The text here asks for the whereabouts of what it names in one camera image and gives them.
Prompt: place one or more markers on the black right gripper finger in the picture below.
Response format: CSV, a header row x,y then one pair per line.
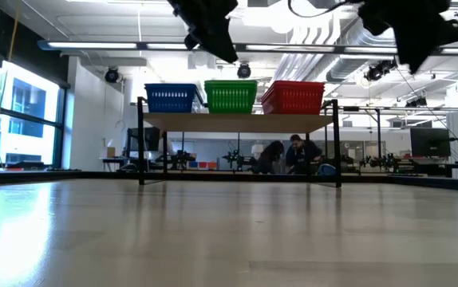
x,y
416,52

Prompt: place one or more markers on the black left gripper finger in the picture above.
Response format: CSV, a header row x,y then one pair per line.
x,y
223,42

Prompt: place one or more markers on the blue plastic basket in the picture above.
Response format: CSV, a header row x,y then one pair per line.
x,y
171,85
171,88
171,101

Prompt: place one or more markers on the black background robot arm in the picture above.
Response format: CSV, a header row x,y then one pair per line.
x,y
175,159
384,163
239,159

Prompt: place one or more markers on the black ceiling spotlight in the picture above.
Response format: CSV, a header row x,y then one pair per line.
x,y
380,71
111,75
416,101
243,71

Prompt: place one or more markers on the black computer monitor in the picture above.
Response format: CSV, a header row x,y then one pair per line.
x,y
430,141
145,138

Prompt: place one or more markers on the orange storage bin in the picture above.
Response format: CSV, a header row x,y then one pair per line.
x,y
212,164

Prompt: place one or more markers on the red storage bin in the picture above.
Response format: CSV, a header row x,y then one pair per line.
x,y
203,164

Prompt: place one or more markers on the person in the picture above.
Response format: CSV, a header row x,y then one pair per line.
x,y
302,153
269,157

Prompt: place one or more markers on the blue storage bin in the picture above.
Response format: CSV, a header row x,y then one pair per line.
x,y
193,164

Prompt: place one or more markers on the blue bag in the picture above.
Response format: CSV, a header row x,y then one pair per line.
x,y
326,169

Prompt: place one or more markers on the cardboard box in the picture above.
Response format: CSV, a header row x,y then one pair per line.
x,y
107,152

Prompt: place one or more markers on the large glass window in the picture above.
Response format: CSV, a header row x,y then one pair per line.
x,y
25,119

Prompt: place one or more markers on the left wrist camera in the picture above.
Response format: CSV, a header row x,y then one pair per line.
x,y
191,42

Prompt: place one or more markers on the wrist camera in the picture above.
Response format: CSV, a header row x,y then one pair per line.
x,y
191,42
454,32

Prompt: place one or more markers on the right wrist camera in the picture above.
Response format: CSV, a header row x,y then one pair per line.
x,y
454,32

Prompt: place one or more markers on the grey ventilation duct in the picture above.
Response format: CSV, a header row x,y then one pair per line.
x,y
348,60

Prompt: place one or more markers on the black aluminium rig frame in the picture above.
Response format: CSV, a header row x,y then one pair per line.
x,y
53,175

